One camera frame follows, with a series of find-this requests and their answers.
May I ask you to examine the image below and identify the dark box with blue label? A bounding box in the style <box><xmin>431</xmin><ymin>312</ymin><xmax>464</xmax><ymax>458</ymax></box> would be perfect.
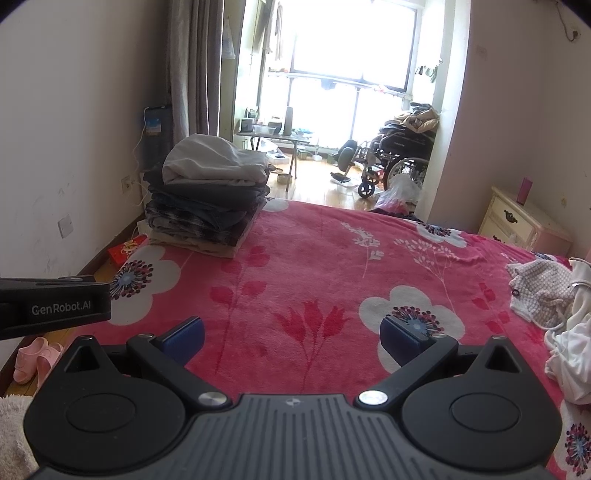
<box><xmin>143</xmin><ymin>105</ymin><xmax>173</xmax><ymax>167</ymax></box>

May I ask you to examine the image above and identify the black wheelchair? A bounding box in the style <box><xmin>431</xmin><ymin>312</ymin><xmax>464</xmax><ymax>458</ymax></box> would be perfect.
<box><xmin>358</xmin><ymin>104</ymin><xmax>439</xmax><ymax>199</ymax></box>

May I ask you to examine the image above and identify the window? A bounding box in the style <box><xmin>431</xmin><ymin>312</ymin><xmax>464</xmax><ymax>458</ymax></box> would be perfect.
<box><xmin>261</xmin><ymin>0</ymin><xmax>423</xmax><ymax>151</ymax></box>

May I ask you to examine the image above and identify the person's fluffy white robe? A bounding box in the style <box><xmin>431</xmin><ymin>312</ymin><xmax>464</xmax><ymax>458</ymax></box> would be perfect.
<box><xmin>0</xmin><ymin>394</ymin><xmax>40</xmax><ymax>480</ymax></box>

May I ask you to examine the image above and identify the folding table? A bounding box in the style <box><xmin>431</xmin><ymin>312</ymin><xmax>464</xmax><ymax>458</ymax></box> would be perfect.
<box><xmin>235</xmin><ymin>129</ymin><xmax>319</xmax><ymax>192</ymax></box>

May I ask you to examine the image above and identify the white plastic bag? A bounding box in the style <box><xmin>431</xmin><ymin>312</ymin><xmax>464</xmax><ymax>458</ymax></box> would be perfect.
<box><xmin>374</xmin><ymin>173</ymin><xmax>423</xmax><ymax>214</ymax></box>

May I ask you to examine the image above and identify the grey curtain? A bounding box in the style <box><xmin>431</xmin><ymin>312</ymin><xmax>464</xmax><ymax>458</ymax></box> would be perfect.
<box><xmin>167</xmin><ymin>0</ymin><xmax>227</xmax><ymax>139</ymax></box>

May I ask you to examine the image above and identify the pink white knitted cardigan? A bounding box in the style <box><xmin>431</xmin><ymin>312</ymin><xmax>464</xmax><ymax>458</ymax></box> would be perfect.
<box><xmin>506</xmin><ymin>258</ymin><xmax>578</xmax><ymax>329</ymax></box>

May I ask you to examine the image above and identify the hanging pale garment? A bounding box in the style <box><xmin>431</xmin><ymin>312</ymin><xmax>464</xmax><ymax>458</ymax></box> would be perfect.
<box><xmin>259</xmin><ymin>0</ymin><xmax>284</xmax><ymax>61</ymax></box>

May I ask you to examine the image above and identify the pink floral blanket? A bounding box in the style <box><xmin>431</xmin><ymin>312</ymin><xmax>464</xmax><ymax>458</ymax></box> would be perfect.
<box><xmin>9</xmin><ymin>198</ymin><xmax>591</xmax><ymax>480</ymax></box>

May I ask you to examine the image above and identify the white shirt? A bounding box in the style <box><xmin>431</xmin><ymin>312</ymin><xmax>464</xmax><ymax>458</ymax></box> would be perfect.
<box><xmin>163</xmin><ymin>134</ymin><xmax>269</xmax><ymax>188</ymax></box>

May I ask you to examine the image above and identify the white hanging bag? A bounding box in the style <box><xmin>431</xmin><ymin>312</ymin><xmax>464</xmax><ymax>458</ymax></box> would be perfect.
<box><xmin>223</xmin><ymin>18</ymin><xmax>237</xmax><ymax>60</ymax></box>

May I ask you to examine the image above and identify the white charging cable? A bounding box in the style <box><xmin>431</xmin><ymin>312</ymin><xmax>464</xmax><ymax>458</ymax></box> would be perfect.
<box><xmin>133</xmin><ymin>122</ymin><xmax>151</xmax><ymax>204</ymax></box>

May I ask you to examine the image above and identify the cream hooded garment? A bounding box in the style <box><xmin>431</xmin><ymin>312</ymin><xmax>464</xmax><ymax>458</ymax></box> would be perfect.
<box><xmin>568</xmin><ymin>257</ymin><xmax>591</xmax><ymax>333</ymax></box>

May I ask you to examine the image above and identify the black leg rest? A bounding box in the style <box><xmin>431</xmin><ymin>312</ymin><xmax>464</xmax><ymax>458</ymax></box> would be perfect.
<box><xmin>330</xmin><ymin>138</ymin><xmax>360</xmax><ymax>184</ymax></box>

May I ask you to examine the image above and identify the pink slipper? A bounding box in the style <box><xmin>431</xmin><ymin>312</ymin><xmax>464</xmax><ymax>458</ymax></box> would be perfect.
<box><xmin>34</xmin><ymin>342</ymin><xmax>65</xmax><ymax>388</ymax></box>
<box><xmin>13</xmin><ymin>337</ymin><xmax>47</xmax><ymax>383</ymax></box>

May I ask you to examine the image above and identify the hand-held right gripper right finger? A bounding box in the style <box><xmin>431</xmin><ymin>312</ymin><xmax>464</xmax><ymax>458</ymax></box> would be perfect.
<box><xmin>353</xmin><ymin>316</ymin><xmax>525</xmax><ymax>411</ymax></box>

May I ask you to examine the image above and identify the red box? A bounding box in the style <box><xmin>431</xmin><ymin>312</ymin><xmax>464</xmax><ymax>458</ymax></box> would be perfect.
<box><xmin>107</xmin><ymin>234</ymin><xmax>151</xmax><ymax>267</ymax></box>

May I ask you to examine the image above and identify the beige padded coat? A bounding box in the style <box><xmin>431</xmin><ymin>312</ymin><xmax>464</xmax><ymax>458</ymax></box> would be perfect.
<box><xmin>399</xmin><ymin>104</ymin><xmax>440</xmax><ymax>139</ymax></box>

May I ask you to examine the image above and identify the cream nightstand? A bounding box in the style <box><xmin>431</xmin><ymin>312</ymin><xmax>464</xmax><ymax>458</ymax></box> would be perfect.
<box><xmin>478</xmin><ymin>185</ymin><xmax>573</xmax><ymax>252</ymax></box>

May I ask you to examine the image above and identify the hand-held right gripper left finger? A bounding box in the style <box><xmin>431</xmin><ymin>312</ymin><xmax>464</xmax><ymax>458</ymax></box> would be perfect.
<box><xmin>65</xmin><ymin>316</ymin><xmax>233</xmax><ymax>413</ymax></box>

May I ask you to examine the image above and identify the stack of folded clothes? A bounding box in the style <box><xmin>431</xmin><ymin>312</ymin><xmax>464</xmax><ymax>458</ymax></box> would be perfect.
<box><xmin>142</xmin><ymin>168</ymin><xmax>271</xmax><ymax>259</ymax></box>

